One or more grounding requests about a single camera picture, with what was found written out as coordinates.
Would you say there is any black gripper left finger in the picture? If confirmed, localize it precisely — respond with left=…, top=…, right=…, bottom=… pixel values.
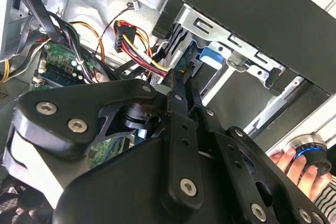
left=12, top=68, right=206, bottom=212

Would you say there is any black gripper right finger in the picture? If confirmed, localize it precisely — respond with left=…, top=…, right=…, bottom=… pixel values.
left=187, top=76, right=333, bottom=224

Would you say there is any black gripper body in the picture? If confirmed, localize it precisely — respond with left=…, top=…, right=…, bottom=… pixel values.
left=52, top=137, right=253, bottom=224

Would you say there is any hard disk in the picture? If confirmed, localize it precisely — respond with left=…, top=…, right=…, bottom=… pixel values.
left=151, top=23, right=225, bottom=83

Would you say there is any round black tool blue ring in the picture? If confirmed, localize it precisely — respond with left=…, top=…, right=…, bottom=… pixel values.
left=283, top=133, right=333, bottom=176

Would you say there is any coloured disk power wire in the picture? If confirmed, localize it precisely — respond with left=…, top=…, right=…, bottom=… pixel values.
left=112, top=20, right=196, bottom=79

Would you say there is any person's right hand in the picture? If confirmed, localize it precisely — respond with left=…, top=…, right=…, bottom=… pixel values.
left=270, top=147, right=332, bottom=201

